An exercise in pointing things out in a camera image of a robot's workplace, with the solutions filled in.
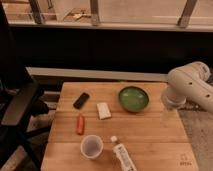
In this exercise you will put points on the white sponge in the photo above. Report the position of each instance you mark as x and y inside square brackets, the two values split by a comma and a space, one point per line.
[103, 110]

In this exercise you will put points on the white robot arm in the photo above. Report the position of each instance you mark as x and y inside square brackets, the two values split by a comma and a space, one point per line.
[188, 82]

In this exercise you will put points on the green ceramic bowl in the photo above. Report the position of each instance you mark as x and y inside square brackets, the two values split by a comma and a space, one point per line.
[133, 99]

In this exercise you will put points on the black rectangular phone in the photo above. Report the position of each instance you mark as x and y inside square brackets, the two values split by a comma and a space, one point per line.
[82, 99]

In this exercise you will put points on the orange marker pen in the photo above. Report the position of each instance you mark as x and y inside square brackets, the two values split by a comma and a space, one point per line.
[80, 125]

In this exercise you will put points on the white tube with cap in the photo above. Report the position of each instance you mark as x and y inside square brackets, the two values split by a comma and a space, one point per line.
[122, 154]

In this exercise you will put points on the black office chair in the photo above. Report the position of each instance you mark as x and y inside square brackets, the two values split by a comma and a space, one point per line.
[19, 99]

